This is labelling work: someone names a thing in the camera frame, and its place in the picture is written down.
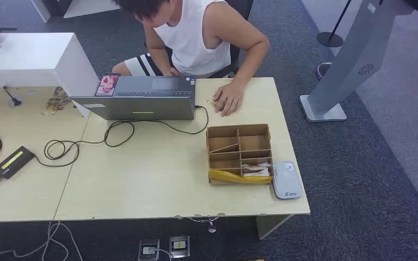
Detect person's left hand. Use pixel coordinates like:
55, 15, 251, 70
212, 83, 245, 117

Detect person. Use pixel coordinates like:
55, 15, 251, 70
112, 0, 271, 117

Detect small black desk microphone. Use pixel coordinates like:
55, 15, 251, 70
2, 85, 23, 107

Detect black power adapter yellow label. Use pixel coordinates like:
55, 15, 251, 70
0, 146, 36, 180

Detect black laptop power cable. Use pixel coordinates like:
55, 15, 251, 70
34, 105, 210, 169

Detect gold foil packets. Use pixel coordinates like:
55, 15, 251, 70
42, 86, 72, 116

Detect white card reader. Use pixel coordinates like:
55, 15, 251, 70
272, 160, 303, 200

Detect grey laptop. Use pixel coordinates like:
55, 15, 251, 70
70, 74, 196, 121

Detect round dark floor base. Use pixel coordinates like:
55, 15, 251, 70
316, 61, 334, 80

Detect grey kiosk stand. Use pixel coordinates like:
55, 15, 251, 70
299, 0, 415, 123

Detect black stanchion post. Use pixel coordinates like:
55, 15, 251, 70
316, 0, 354, 48

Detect white socket cable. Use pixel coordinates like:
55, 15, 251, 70
153, 247, 174, 261

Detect metal fitting under desk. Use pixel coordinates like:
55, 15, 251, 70
189, 216, 220, 234

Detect white furniture base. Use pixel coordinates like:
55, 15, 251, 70
30, 0, 121, 23

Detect white counter block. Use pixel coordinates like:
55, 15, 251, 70
0, 32, 100, 118

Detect white floor cable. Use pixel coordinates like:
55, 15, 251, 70
0, 221, 84, 261

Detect desk leg panel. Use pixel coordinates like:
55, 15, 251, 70
256, 215, 293, 240

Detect cardboard divider box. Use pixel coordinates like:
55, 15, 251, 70
205, 123, 275, 186

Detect smartphone with pink picture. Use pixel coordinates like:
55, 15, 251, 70
95, 73, 121, 97

